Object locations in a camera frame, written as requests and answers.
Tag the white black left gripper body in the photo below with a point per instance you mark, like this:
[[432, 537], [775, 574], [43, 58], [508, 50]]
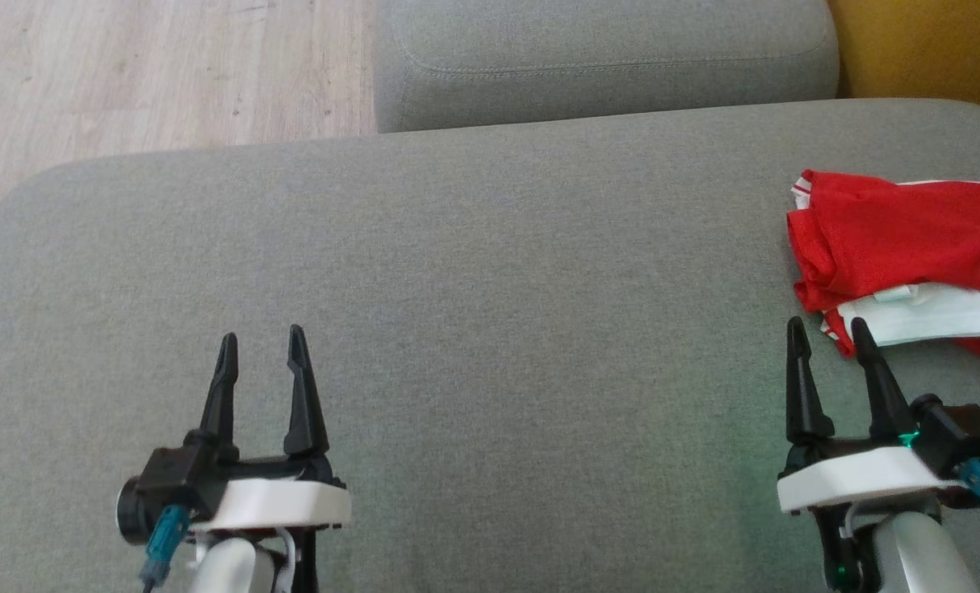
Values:
[[284, 504]]

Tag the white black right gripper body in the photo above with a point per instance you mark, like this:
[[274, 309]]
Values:
[[852, 479]]

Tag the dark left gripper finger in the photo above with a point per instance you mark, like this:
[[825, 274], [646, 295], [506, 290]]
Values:
[[220, 420], [305, 420]]

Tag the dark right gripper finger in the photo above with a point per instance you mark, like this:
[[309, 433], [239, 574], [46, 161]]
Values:
[[887, 412], [804, 412]]

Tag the red garment white label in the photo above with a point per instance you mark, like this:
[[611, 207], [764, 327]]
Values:
[[926, 317]]

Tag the red garment white waistband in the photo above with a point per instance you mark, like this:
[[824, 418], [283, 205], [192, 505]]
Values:
[[910, 239]]

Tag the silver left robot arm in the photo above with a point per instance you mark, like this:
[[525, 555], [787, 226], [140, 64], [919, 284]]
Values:
[[230, 568]]

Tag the large grey sofa ottoman cushion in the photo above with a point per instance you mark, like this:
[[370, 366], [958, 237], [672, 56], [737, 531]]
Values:
[[498, 329]]

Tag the wide yellow sofa back cushion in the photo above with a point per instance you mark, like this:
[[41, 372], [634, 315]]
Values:
[[926, 45]]

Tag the long grey sofa seat cushion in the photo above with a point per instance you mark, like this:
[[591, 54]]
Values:
[[605, 49]]

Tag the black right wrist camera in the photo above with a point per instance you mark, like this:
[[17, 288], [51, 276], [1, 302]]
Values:
[[963, 432]]

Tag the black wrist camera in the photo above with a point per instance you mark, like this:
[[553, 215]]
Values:
[[173, 486], [963, 432]]

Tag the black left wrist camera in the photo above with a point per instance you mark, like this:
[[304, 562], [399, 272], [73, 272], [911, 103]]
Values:
[[173, 486]]

